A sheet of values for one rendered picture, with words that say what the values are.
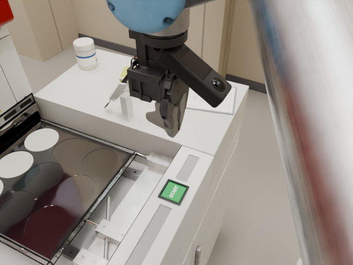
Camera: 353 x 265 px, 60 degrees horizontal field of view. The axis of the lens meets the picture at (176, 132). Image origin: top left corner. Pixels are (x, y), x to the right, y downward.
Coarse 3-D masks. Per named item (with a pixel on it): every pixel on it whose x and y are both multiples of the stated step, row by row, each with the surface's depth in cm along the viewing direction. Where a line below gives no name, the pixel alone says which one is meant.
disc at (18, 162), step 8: (16, 152) 89; (24, 152) 89; (0, 160) 87; (8, 160) 87; (16, 160) 87; (24, 160) 87; (32, 160) 87; (0, 168) 85; (8, 168) 85; (16, 168) 85; (24, 168) 85; (0, 176) 82; (8, 176) 82; (16, 176) 83
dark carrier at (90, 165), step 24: (72, 144) 92; (96, 144) 92; (48, 168) 85; (72, 168) 85; (96, 168) 85; (120, 168) 85; (24, 192) 79; (48, 192) 79; (72, 192) 79; (96, 192) 79; (0, 216) 74; (24, 216) 74; (48, 216) 74; (72, 216) 74; (24, 240) 69; (48, 240) 69
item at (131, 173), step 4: (128, 168) 91; (132, 168) 91; (124, 172) 91; (128, 172) 90; (132, 172) 90; (136, 172) 90; (140, 172) 90; (124, 176) 92; (128, 176) 91; (132, 176) 90; (136, 176) 89
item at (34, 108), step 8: (32, 104) 99; (24, 112) 96; (32, 112) 99; (8, 120) 93; (16, 120) 94; (0, 128) 90; (8, 128) 92; (0, 136) 90; (8, 144) 96; (0, 152) 93
